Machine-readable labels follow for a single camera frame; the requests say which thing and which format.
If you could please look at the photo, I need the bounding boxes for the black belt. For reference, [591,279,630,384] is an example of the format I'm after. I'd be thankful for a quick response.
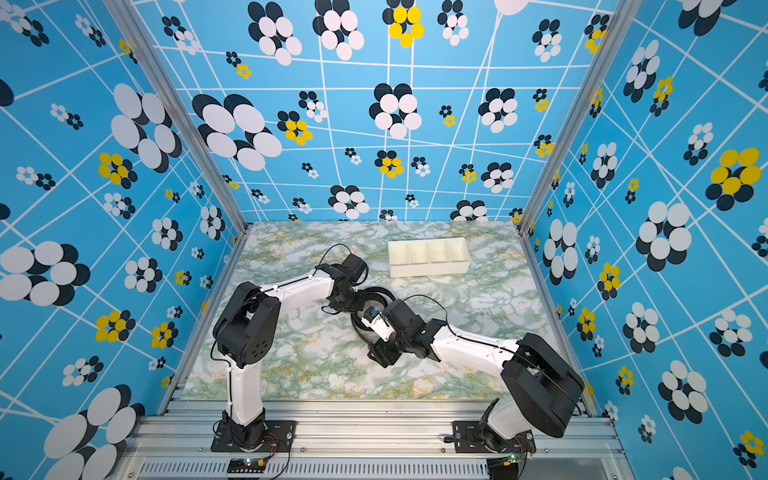
[350,286,396,344]

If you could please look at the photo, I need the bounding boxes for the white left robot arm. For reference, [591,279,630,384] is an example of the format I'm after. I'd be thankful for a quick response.
[213,264,368,451]

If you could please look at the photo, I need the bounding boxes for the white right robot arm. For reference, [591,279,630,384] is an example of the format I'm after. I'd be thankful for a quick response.
[363,319,584,453]

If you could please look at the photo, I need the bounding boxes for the white compartment storage tray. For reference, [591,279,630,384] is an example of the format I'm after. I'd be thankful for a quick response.
[388,237,471,278]

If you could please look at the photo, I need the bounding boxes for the right controller board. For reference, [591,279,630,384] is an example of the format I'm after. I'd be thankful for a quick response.
[486,457,520,480]

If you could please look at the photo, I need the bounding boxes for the controller board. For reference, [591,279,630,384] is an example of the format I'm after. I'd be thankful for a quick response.
[486,457,520,480]
[226,457,269,478]

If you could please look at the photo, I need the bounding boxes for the left controller board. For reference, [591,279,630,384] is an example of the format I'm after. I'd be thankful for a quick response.
[226,457,269,478]

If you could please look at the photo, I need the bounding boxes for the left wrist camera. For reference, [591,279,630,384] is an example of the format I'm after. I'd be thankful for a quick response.
[316,253,369,286]

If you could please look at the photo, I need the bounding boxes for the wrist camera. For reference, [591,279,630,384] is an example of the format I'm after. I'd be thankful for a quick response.
[316,253,369,286]
[362,300,425,341]

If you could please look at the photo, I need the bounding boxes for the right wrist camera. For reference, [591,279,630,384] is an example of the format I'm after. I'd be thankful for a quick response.
[362,300,425,341]

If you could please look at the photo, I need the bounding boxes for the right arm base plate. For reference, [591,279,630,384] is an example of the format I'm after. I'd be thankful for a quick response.
[444,420,536,457]

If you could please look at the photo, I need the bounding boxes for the aluminium front rail frame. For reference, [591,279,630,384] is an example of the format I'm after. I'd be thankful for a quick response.
[114,399,635,479]

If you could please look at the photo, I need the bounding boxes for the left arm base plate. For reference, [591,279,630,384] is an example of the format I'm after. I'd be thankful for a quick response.
[210,418,298,454]

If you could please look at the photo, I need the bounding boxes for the aluminium corner post left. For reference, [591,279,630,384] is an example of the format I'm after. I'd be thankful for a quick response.
[105,1,248,235]

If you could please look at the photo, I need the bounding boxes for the aluminium corner post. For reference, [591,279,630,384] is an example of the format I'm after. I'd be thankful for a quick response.
[519,0,642,237]
[105,1,248,235]

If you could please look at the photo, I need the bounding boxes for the aluminium corner post right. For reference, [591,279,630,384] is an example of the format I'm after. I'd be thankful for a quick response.
[519,0,642,237]

